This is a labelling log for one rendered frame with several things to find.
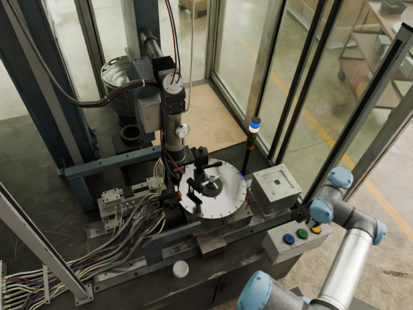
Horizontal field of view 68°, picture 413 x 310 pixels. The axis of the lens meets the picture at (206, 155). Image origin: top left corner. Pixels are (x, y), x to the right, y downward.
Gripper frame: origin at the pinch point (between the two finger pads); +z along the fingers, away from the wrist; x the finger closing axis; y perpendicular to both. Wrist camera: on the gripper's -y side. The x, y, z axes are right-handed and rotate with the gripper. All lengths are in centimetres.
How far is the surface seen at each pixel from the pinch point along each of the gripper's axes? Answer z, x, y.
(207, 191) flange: 1.4, 30.6, -32.1
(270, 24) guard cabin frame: -46, 76, 16
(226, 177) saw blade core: 2.7, 35.4, -20.3
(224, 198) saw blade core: 2.5, 25.0, -26.3
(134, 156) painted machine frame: -8, 54, -58
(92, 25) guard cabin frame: -26, 139, -59
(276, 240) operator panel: 8.0, 0.8, -11.8
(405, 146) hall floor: 103, 68, 196
